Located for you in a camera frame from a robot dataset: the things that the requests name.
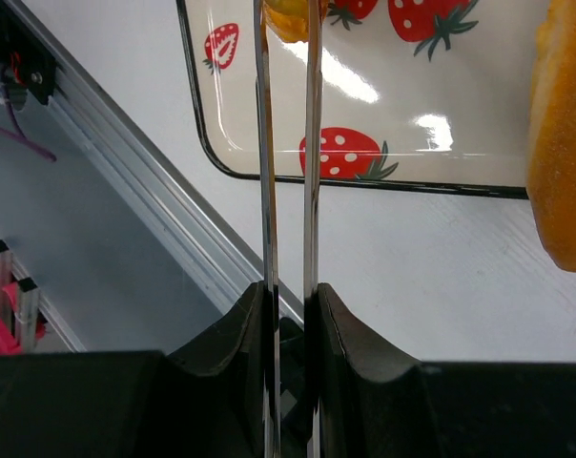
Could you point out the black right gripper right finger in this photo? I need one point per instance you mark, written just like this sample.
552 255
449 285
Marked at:
378 401

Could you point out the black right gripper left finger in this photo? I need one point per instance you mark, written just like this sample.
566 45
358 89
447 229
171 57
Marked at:
203 400

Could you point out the metal tongs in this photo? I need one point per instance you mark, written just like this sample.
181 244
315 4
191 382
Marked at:
310 234

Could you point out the long orange fake baguette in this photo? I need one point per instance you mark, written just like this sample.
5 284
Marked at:
551 154

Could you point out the round yellow fake pastry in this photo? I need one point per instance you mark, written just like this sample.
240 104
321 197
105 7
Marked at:
289 19

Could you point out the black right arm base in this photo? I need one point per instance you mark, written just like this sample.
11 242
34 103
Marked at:
22 52

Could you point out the strawberry pattern tray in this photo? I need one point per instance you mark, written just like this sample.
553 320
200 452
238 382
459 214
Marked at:
417 95

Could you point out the aluminium front frame rail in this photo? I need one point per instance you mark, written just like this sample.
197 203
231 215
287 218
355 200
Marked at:
201 265

